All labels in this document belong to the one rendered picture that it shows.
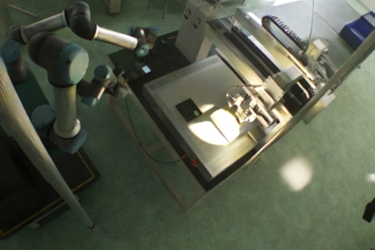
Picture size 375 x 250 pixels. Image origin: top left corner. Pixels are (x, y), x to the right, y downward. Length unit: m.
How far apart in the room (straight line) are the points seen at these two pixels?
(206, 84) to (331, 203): 2.03
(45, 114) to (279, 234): 2.22
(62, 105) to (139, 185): 1.49
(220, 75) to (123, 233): 1.44
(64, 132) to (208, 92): 1.05
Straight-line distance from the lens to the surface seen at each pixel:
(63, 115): 0.99
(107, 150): 2.42
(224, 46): 1.64
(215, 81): 1.87
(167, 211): 2.29
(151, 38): 1.68
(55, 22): 1.52
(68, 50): 0.81
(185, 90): 1.75
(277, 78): 1.32
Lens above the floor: 2.21
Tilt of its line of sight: 57 degrees down
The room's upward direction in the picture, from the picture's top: 21 degrees clockwise
